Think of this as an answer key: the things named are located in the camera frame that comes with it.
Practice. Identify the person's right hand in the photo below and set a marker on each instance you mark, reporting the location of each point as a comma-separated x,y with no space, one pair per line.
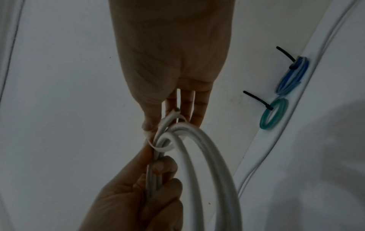
168,45

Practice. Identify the person's left hand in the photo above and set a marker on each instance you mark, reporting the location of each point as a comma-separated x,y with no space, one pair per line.
122,198

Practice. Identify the white zip tie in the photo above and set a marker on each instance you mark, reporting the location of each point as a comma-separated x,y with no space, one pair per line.
159,148

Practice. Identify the black zip tie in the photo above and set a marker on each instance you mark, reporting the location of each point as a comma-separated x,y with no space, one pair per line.
286,54
256,98

